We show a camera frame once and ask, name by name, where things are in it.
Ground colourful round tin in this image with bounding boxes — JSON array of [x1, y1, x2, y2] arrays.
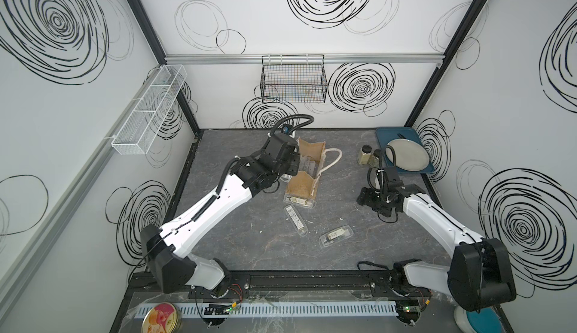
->
[[141, 302, 181, 333]]

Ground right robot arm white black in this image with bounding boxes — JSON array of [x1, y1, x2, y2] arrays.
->
[[357, 167, 517, 311]]

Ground aluminium wall rail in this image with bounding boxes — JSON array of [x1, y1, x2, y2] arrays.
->
[[1, 87, 146, 320], [165, 53, 445, 65]]

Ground clear compass case lone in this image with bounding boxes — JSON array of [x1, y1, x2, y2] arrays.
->
[[319, 225, 354, 248]]

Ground clear compass case blue compass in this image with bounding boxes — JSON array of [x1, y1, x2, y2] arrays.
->
[[300, 156, 319, 178]]

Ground black corner frame post left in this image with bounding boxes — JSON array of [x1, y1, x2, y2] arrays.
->
[[126, 0, 202, 138]]

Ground black wire wall basket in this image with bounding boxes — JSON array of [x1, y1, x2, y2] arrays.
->
[[259, 63, 328, 103]]

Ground grey round plate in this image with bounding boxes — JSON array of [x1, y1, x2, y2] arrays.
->
[[385, 139, 430, 172]]

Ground black corrugated right cable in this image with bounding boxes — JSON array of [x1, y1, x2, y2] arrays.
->
[[367, 144, 398, 190]]

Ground black corrugated cable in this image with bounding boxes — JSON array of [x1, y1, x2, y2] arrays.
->
[[367, 144, 398, 190], [269, 114, 315, 138]]

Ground burlap canvas cat bag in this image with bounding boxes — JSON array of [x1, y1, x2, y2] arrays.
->
[[283, 138, 343, 208]]

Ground white wire wall shelf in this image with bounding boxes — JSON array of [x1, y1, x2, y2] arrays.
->
[[111, 64, 187, 155]]

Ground white slotted cable duct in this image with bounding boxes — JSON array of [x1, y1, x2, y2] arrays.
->
[[134, 300, 400, 319]]

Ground aluminium wall rail back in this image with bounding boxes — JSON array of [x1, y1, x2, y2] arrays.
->
[[165, 53, 445, 65]]

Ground spice jar green herbs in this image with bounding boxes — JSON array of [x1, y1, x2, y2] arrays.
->
[[368, 149, 381, 168]]

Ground black corner frame post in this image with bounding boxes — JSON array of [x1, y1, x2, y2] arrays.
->
[[126, 0, 202, 138], [404, 0, 488, 127]]

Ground clear compass case by bag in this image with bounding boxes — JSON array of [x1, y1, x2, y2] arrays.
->
[[283, 193, 316, 209]]

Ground aluminium wall rail left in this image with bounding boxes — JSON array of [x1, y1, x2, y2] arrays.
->
[[1, 87, 146, 320]]

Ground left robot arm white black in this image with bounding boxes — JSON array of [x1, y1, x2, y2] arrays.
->
[[141, 133, 300, 296]]

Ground black corner frame post right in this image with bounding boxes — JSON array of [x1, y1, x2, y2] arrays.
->
[[404, 0, 488, 127]]

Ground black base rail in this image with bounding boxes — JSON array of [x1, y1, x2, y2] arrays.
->
[[125, 268, 490, 300]]

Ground black corrugated left cable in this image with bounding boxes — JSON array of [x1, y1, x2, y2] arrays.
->
[[269, 114, 315, 138]]

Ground spice jar pale contents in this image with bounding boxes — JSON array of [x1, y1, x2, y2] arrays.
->
[[358, 145, 373, 165]]

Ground teal rectangular tray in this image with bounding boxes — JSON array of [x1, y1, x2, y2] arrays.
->
[[376, 127, 434, 173]]

